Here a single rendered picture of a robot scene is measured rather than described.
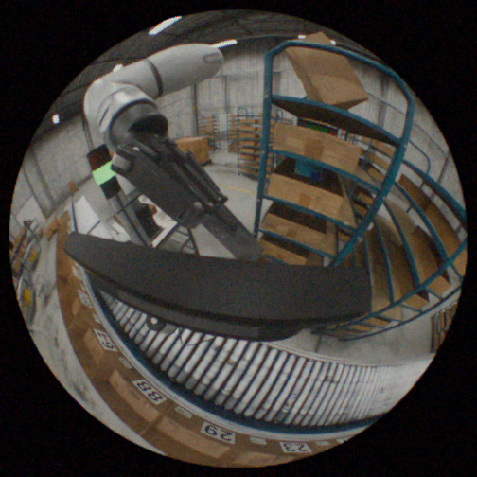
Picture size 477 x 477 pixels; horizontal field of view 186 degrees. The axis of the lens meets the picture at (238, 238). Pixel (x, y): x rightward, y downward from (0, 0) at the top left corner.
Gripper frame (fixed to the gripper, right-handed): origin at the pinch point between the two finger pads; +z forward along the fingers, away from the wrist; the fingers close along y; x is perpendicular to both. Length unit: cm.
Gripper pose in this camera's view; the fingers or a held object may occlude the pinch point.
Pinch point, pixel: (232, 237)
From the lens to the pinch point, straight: 15.3
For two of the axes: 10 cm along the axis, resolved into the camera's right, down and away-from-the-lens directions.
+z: 6.5, 7.2, 2.2
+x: 7.3, -5.2, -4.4
